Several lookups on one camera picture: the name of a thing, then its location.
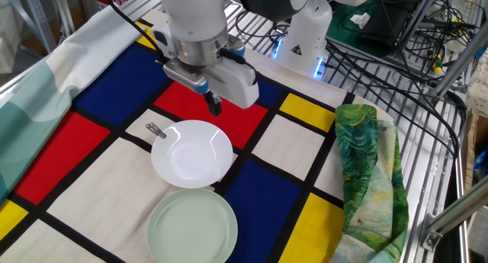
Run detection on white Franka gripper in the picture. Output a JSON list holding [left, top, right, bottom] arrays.
[[150, 20, 261, 117]]

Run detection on silver metal clamp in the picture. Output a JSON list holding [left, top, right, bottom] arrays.
[[145, 121, 168, 140]]

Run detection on white plate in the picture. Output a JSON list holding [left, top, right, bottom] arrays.
[[150, 120, 234, 190]]

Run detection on pale green plate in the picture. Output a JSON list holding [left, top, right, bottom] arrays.
[[146, 188, 239, 263]]

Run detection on colour block tablecloth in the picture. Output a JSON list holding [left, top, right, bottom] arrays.
[[0, 9, 396, 263]]

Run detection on dark green mat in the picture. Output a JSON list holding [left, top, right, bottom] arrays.
[[326, 0, 401, 59]]

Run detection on green painted pattern cloth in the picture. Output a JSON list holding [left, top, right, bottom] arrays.
[[329, 104, 410, 263]]

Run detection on crumpled white tissue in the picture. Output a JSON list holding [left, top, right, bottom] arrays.
[[349, 11, 371, 30]]

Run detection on pale teal white cloth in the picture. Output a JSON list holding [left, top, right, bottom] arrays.
[[0, 4, 148, 205]]

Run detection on black bag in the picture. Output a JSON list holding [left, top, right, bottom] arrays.
[[358, 0, 419, 53]]

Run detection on grey perforated shelf upright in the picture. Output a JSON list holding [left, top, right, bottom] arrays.
[[0, 0, 59, 55]]

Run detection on yellow green screwdriver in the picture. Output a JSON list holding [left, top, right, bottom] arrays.
[[432, 53, 444, 75]]

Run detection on cardboard box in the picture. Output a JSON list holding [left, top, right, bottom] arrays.
[[462, 107, 488, 190]]

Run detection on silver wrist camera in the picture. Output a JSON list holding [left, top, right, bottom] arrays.
[[162, 59, 210, 95]]

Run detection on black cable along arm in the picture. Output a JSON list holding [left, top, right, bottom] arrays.
[[101, 0, 169, 65]]

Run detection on tangled black cables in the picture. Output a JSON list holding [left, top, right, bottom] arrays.
[[234, 0, 477, 159]]

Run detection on aluminium frame post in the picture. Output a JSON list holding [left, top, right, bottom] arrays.
[[430, 26, 488, 99]]

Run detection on aluminium frame beam with bracket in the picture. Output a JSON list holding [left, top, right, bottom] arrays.
[[419, 182, 488, 253]]

